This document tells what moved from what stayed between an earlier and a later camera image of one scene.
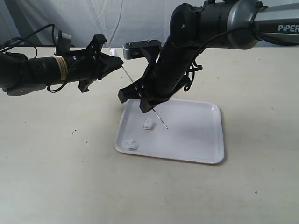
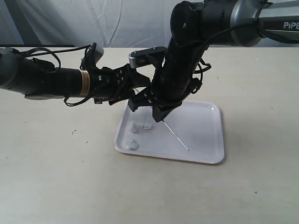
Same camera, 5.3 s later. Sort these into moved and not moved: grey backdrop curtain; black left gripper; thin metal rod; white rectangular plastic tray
Moved: black left gripper; thin metal rod
Not moved: grey backdrop curtain; white rectangular plastic tray
